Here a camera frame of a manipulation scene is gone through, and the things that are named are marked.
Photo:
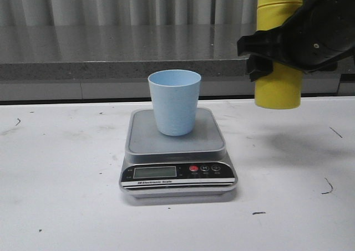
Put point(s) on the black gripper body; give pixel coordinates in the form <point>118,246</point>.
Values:
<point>318,35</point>

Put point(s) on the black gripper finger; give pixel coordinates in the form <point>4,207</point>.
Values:
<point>264,48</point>

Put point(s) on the yellow squeeze bottle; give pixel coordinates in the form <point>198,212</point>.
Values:
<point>282,88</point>

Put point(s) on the light blue plastic cup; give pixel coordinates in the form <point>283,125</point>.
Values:
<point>174,95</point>

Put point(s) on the silver electronic kitchen scale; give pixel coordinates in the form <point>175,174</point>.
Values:
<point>158,165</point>

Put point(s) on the grey stone counter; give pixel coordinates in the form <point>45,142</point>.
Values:
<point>102,63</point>

